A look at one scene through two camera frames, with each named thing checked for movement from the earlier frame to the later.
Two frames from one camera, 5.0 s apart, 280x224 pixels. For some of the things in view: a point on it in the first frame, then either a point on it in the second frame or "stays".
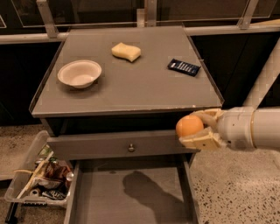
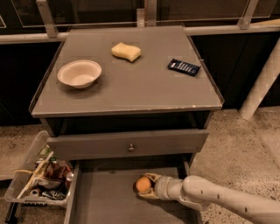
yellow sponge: [122, 51] stays
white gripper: [235, 127] → [162, 186]
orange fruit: [188, 125] → [143, 184]
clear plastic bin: [43, 181] stays
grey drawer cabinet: [115, 94] stays
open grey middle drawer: [136, 191] stays
